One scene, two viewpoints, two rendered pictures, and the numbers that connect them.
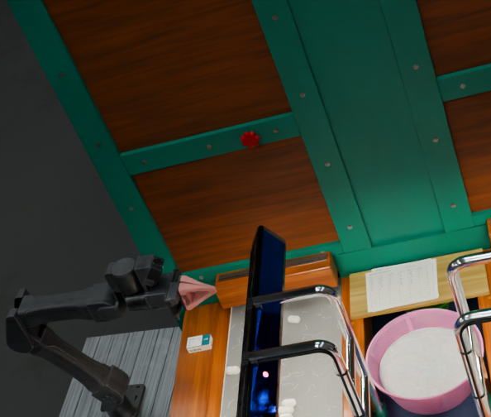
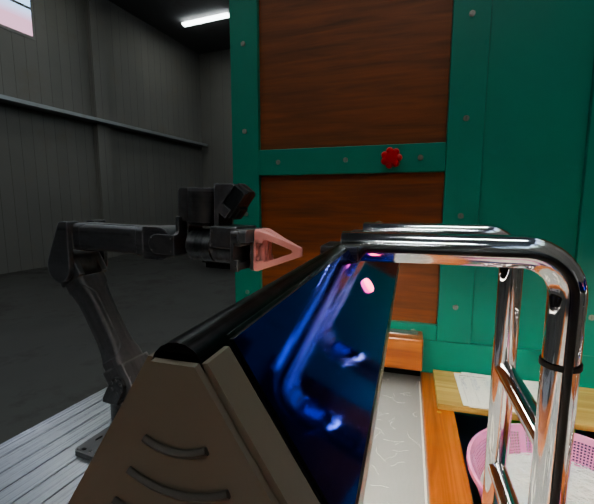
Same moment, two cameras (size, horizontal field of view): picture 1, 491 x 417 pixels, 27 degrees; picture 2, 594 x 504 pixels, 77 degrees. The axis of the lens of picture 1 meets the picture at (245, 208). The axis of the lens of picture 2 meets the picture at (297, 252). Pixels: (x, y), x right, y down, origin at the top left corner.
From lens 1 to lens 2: 1.79 m
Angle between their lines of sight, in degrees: 29
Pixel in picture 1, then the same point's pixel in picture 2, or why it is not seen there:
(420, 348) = not seen: hidden behind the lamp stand
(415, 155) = (565, 235)
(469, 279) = not seen: outside the picture
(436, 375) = not seen: outside the picture
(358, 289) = (445, 383)
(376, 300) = (473, 397)
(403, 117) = (570, 179)
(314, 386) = (376, 471)
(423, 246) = (532, 363)
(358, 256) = (450, 350)
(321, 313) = (393, 396)
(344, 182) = not seen: hidden behind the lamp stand
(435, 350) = (577, 491)
